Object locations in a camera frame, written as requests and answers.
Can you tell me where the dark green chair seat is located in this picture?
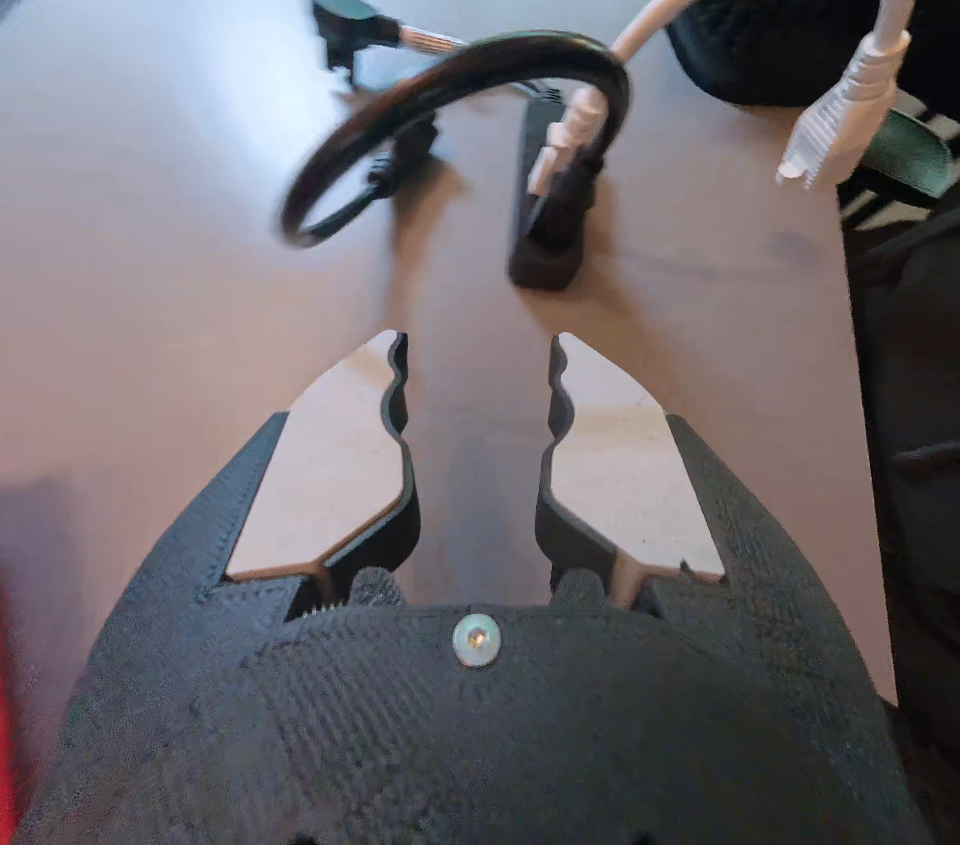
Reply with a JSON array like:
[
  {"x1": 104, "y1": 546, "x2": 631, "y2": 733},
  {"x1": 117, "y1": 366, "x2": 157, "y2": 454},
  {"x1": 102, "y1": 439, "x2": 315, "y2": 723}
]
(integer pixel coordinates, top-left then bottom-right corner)
[{"x1": 840, "y1": 108, "x2": 960, "y2": 224}]

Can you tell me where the black power strip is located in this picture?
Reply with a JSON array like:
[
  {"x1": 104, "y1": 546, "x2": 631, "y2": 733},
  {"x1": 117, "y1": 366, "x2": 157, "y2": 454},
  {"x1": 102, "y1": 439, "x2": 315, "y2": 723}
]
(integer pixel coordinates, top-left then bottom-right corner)
[{"x1": 508, "y1": 81, "x2": 601, "y2": 293}]

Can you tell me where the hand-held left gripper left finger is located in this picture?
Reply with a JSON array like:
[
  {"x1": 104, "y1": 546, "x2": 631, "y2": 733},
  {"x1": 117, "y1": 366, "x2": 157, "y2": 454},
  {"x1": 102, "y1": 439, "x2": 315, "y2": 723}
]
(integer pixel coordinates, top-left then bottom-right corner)
[{"x1": 225, "y1": 330, "x2": 421, "y2": 585}]

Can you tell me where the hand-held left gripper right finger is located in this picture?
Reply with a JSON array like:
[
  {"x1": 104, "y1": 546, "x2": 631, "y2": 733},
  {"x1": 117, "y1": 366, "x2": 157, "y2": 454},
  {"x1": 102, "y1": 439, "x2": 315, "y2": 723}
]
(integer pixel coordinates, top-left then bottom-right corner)
[{"x1": 535, "y1": 332, "x2": 729, "y2": 608}]

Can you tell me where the person's dark clothed body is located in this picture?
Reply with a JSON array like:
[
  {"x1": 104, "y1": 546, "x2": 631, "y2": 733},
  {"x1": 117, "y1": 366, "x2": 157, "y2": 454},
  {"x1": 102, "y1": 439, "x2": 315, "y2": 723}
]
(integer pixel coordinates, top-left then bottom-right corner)
[{"x1": 847, "y1": 181, "x2": 960, "y2": 845}]

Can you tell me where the black flat plug braided cord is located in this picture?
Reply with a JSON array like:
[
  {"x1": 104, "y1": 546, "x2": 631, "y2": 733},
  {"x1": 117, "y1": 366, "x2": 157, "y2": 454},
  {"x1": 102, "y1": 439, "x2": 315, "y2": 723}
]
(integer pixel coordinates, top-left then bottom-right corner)
[{"x1": 311, "y1": 0, "x2": 470, "y2": 90}]

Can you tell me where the black power cord with plugs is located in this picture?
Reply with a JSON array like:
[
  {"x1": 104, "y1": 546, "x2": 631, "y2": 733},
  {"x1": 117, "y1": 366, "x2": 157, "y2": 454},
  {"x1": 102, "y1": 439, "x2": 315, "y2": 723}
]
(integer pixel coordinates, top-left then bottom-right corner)
[{"x1": 279, "y1": 31, "x2": 635, "y2": 251}]

